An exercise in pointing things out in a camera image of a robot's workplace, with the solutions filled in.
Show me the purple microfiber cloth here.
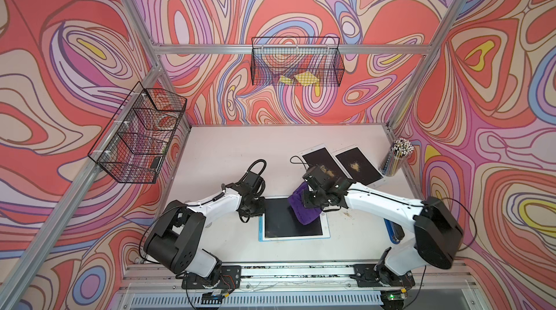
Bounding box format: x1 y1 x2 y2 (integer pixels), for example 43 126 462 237
288 183 322 225

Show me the blue white drawing tablet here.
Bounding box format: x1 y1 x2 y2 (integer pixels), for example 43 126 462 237
259 197 331 242

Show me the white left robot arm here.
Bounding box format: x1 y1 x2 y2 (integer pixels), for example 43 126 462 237
143 171 266 283

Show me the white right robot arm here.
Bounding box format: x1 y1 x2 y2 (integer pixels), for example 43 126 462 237
302 167 463 277

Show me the white drawing tablet middle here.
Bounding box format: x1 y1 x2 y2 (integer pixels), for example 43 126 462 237
300 145 347 179

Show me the white drawing tablet right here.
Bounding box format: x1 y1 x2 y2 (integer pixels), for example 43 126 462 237
333 146 385 188

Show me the blue black tape roll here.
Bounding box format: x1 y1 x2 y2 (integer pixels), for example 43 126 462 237
384 219 405 244

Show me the cup of coloured pencils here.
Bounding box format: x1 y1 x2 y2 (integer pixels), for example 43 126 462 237
379 138 414 177

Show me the yellow cloth in basket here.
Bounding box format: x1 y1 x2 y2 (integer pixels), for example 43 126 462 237
278 71 320 86

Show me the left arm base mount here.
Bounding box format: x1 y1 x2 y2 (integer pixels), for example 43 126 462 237
182 262 242 291

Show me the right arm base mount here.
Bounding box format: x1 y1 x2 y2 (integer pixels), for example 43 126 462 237
349 247 416 290

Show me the black wire basket left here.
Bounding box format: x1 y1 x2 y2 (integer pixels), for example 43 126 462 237
88 83 187 184

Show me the black wire basket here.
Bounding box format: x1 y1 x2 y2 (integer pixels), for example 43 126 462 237
250 35 345 87
88 83 187 184

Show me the black wire basket back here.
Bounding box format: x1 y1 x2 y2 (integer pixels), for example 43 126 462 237
250 35 345 87

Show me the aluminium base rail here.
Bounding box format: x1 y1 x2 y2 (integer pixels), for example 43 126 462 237
109 261 491 309

